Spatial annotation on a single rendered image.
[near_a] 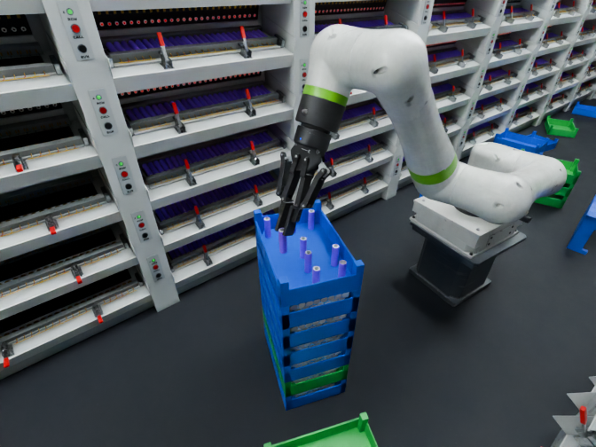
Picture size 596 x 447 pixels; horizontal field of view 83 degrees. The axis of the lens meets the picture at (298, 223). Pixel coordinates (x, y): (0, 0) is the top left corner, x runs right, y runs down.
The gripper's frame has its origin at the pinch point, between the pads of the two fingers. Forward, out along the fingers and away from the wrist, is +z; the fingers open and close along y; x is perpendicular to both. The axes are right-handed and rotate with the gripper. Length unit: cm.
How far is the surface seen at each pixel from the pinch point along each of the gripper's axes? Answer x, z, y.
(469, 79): -175, -76, 30
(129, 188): 8, 14, 57
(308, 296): -3.3, 15.4, -9.6
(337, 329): -16.4, 26.2, -13.8
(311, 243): -18.8, 9.7, 3.6
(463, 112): -183, -58, 28
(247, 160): -36, -1, 55
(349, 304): -14.7, 17.2, -15.1
